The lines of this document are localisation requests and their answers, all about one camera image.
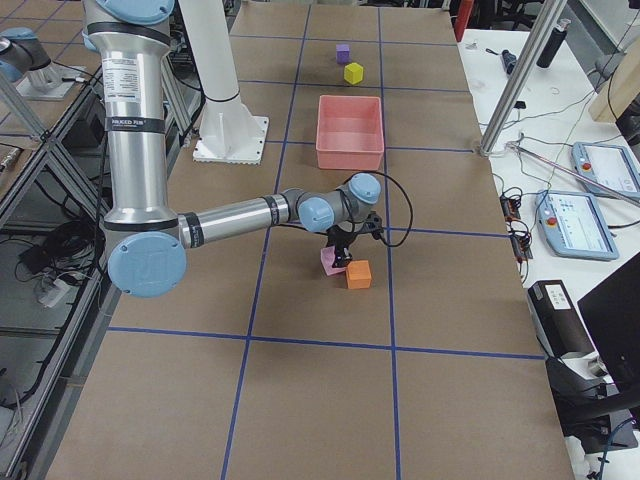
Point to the light pink foam block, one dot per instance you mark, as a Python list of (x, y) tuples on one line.
[(327, 258)]

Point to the near blue teach pendant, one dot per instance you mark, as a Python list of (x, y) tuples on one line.
[(574, 226)]

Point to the pink plastic bin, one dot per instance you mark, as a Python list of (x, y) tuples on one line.
[(349, 133)]

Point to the yellow foam block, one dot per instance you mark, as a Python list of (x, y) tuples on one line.
[(353, 73)]

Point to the white camera stand base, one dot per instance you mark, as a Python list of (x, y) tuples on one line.
[(228, 132)]

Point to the black monitor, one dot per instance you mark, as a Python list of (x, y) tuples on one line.
[(610, 312)]

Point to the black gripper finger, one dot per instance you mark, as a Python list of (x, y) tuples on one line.
[(342, 256)]

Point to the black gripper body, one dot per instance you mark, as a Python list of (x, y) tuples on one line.
[(343, 239)]

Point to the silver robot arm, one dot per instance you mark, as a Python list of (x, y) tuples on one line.
[(21, 53), (146, 240)]

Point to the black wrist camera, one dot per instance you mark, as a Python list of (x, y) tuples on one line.
[(373, 226)]

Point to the blue teach pendant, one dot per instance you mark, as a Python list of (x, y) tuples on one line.
[(608, 165), (574, 226)]

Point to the far blue teach pendant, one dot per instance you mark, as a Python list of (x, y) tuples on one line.
[(608, 165)]

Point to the aluminium frame post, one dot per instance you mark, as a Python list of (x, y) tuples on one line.
[(536, 40)]

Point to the metal rod green tip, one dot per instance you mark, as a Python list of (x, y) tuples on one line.
[(555, 166)]

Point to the purple foam block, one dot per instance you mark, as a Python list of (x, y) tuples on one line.
[(342, 54)]

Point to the black water bottle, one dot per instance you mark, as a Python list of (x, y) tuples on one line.
[(553, 44)]

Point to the orange foam block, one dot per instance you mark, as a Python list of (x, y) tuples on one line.
[(358, 275)]

